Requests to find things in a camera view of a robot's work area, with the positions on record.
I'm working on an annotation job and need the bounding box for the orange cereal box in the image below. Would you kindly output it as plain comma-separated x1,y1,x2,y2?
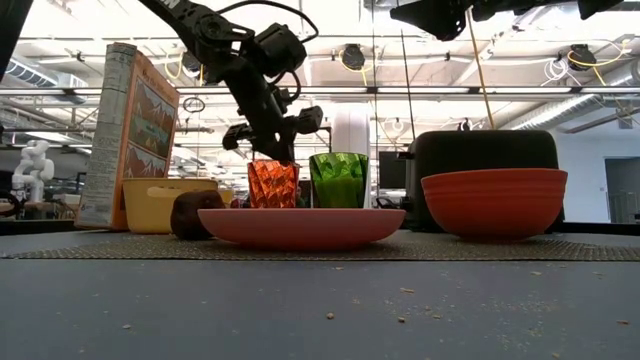
74,42,182,232

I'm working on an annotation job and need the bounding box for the black ceiling cable reel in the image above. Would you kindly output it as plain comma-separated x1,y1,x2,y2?
342,43,367,72
568,43,597,72
180,49,204,74

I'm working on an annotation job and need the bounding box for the red bowl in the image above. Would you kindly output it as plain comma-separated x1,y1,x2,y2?
420,168,569,241

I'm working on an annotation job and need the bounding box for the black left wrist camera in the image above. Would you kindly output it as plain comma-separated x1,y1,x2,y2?
252,22,309,79

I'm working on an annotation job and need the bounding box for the green faceted cup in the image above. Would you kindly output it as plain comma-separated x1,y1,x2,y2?
308,152,370,210

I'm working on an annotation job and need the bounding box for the black monitor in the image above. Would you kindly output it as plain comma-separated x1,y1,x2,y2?
378,151,407,190

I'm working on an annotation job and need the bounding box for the yellow hanging cable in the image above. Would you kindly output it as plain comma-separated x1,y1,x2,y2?
465,9,496,131

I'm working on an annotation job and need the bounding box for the yellow plastic bin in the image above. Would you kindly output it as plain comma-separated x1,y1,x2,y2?
122,178,235,235

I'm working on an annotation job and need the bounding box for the pink plate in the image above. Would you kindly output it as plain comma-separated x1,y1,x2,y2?
198,207,407,251

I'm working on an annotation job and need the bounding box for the black toaster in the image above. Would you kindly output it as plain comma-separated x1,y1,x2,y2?
403,129,566,234

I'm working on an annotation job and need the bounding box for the red faceted cup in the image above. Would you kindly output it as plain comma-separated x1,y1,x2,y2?
247,159,301,210

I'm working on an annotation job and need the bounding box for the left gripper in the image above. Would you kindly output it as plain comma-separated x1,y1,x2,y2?
222,68,326,164

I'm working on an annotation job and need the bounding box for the dark brown round food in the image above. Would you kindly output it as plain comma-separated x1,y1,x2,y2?
169,189,227,241

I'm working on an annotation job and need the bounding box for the grey woven placemat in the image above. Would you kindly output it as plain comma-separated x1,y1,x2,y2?
0,229,640,263

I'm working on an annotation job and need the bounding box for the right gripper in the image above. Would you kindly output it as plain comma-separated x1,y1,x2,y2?
389,0,551,43

